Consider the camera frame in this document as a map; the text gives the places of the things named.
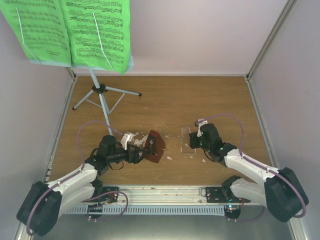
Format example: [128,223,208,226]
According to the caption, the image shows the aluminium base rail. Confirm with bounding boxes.
[27,183,298,206]

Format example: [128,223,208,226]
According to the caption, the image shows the right green sheet music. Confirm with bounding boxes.
[59,0,131,74]

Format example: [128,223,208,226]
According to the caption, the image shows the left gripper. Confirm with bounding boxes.
[107,143,149,164]

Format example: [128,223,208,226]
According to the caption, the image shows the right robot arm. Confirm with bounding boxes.
[189,120,309,223]

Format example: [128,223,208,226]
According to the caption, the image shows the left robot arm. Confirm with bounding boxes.
[16,131,166,236]

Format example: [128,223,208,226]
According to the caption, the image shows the light blue music stand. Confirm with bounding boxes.
[72,69,142,125]

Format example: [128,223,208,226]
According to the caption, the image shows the grey slotted cable duct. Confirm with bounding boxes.
[67,204,226,216]

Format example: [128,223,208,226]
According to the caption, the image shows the clear metronome cover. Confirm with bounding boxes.
[180,126,196,157]

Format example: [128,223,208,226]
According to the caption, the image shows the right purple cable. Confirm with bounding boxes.
[199,113,309,219]

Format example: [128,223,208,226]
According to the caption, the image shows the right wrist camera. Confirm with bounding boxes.
[194,119,208,138]

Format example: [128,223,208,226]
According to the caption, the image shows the wooden metronome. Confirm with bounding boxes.
[144,130,166,164]

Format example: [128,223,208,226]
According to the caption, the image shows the left green sheet music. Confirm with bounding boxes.
[0,0,72,67]

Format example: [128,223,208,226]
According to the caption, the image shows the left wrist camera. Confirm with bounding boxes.
[120,132,135,150]

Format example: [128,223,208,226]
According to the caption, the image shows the green sheet music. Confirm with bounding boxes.
[0,0,72,67]
[59,0,131,74]

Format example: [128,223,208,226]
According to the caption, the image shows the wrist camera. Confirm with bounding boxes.
[194,119,208,138]
[120,132,135,150]

